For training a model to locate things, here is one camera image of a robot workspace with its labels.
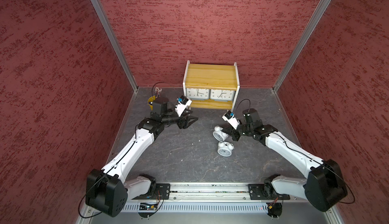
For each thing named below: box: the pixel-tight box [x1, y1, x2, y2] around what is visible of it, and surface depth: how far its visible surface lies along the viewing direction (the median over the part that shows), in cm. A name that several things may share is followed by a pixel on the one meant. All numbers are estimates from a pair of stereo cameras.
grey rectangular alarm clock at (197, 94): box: [185, 87, 211, 101], surface depth 91 cm
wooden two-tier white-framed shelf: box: [182, 60, 241, 112], surface depth 83 cm
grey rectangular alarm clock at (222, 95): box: [209, 89, 236, 102], surface depth 91 cm
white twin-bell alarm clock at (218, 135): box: [212, 125, 229, 142], surface depth 85 cm
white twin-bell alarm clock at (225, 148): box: [217, 140, 235, 157], surface depth 83 cm
